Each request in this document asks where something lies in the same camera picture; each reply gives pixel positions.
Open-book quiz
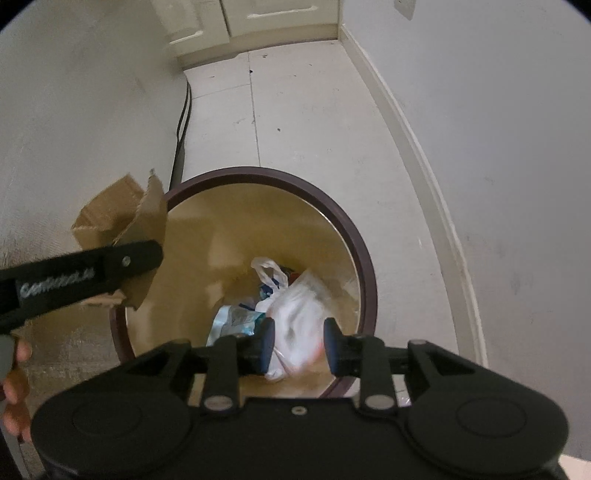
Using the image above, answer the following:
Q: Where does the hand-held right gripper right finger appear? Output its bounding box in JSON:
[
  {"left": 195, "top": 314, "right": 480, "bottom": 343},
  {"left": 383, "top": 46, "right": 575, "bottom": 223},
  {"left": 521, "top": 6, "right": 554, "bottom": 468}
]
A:
[{"left": 323, "top": 318, "right": 478, "bottom": 412}]

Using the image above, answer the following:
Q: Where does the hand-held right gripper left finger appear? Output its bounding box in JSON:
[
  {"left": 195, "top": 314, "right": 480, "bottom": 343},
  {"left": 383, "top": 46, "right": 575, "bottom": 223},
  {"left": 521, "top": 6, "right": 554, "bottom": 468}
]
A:
[{"left": 120, "top": 318, "right": 276, "bottom": 414}]

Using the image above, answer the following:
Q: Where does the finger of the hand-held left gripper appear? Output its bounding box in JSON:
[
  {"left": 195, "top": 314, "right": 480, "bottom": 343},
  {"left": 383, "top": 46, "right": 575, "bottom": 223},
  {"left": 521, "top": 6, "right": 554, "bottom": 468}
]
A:
[{"left": 99, "top": 240, "right": 164, "bottom": 291}]

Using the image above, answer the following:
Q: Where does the white plastic bag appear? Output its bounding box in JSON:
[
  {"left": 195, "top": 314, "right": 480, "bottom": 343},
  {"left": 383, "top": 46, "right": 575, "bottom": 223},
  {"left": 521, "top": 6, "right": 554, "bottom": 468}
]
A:
[{"left": 250, "top": 257, "right": 333, "bottom": 381}]

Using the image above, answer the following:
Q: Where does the brown cardboard piece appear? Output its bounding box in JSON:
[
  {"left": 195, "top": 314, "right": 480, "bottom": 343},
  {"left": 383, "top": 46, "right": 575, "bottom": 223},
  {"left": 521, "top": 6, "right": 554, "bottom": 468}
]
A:
[{"left": 71, "top": 168, "right": 168, "bottom": 311}]

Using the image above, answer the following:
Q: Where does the brown rimmed beige trash bin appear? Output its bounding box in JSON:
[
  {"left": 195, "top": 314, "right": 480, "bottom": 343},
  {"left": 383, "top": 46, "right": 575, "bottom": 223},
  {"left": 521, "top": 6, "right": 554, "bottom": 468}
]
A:
[{"left": 109, "top": 167, "right": 378, "bottom": 400}]

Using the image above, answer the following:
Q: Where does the person's left hand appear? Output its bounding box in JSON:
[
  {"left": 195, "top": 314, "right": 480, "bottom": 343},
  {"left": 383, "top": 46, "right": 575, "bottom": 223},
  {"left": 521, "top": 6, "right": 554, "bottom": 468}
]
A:
[{"left": 0, "top": 344, "right": 32, "bottom": 437}]

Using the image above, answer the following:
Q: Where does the light blue packet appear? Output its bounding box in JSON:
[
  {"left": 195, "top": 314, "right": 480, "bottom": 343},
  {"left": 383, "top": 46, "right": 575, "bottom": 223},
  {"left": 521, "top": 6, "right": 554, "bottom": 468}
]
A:
[{"left": 206, "top": 300, "right": 266, "bottom": 347}]

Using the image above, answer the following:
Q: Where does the white baseboard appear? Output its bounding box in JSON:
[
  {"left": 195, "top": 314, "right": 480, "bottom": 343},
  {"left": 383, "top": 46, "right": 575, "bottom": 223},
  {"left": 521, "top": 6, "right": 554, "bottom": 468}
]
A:
[{"left": 339, "top": 23, "right": 490, "bottom": 365}]

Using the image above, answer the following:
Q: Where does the white cabinet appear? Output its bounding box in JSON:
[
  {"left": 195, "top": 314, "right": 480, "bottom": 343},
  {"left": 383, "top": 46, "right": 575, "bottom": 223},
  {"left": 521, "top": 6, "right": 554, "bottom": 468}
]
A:
[{"left": 152, "top": 0, "right": 345, "bottom": 70}]

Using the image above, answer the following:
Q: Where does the black cable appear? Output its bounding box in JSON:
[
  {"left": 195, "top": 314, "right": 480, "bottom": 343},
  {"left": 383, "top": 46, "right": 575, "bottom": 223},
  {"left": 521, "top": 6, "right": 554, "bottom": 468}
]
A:
[{"left": 168, "top": 78, "right": 192, "bottom": 190}]

